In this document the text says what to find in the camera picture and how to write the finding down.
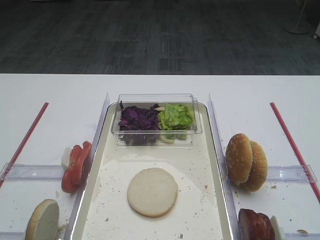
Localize front tomato slice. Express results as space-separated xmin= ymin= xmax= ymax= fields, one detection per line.
xmin=61 ymin=145 xmax=82 ymax=194

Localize tomato slice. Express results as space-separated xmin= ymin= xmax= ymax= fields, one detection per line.
xmin=70 ymin=141 xmax=92 ymax=185
xmin=61 ymin=145 xmax=82 ymax=194

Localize left red strip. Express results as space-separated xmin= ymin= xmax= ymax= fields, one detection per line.
xmin=0 ymin=102 xmax=49 ymax=187

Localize white patty support block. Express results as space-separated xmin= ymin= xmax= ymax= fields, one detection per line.
xmin=270 ymin=215 xmax=286 ymax=240

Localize right long clear divider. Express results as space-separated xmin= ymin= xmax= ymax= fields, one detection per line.
xmin=207 ymin=94 xmax=243 ymax=240

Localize white left tomato support block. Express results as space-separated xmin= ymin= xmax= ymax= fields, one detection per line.
xmin=61 ymin=147 xmax=72 ymax=171

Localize right upper clear crossbar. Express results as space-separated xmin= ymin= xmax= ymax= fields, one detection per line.
xmin=266 ymin=165 xmax=318 ymax=183

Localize sesame bun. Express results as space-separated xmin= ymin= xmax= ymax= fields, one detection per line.
xmin=225 ymin=133 xmax=253 ymax=186
xmin=241 ymin=140 xmax=268 ymax=192

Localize clear plastic salad box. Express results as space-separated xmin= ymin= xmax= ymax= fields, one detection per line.
xmin=110 ymin=93 xmax=202 ymax=146

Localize red strip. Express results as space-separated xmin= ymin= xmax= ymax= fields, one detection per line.
xmin=269 ymin=102 xmax=320 ymax=202
xmin=0 ymin=102 xmax=49 ymax=187

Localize right red strip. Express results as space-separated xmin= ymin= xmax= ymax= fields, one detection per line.
xmin=269 ymin=102 xmax=320 ymax=202

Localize brown meat patty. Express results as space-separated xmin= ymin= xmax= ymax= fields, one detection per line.
xmin=238 ymin=208 xmax=275 ymax=240

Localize upright bun half left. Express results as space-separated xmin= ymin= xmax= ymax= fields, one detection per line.
xmin=24 ymin=199 xmax=60 ymax=240

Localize front sesame bun top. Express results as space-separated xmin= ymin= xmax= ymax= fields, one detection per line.
xmin=225 ymin=133 xmax=253 ymax=186

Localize long clear divider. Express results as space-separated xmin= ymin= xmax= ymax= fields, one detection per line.
xmin=207 ymin=94 xmax=243 ymax=240
xmin=60 ymin=94 xmax=110 ymax=240

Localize green lettuce in box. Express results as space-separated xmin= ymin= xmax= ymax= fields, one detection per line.
xmin=155 ymin=104 xmax=195 ymax=144

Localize white floor stand base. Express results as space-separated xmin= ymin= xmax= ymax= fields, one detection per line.
xmin=283 ymin=0 xmax=309 ymax=35

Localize clear crossbar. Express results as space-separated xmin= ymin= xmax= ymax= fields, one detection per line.
xmin=0 ymin=163 xmax=64 ymax=182
xmin=266 ymin=165 xmax=318 ymax=183

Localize bun bottom on tray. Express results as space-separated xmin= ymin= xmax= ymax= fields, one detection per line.
xmin=127 ymin=167 xmax=179 ymax=218

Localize left upper clear crossbar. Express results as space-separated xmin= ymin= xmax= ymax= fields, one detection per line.
xmin=0 ymin=163 xmax=64 ymax=182

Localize purple cabbage shreds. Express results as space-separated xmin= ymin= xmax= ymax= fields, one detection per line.
xmin=118 ymin=101 xmax=161 ymax=146

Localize rear tomato slice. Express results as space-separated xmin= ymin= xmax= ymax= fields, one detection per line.
xmin=70 ymin=141 xmax=92 ymax=185

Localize left long clear divider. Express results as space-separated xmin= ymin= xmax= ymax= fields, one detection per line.
xmin=60 ymin=94 xmax=110 ymax=240

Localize white metal tray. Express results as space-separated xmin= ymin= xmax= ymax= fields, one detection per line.
xmin=77 ymin=103 xmax=230 ymax=240

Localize rear sesame bun top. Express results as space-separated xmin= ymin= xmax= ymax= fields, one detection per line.
xmin=241 ymin=140 xmax=268 ymax=192

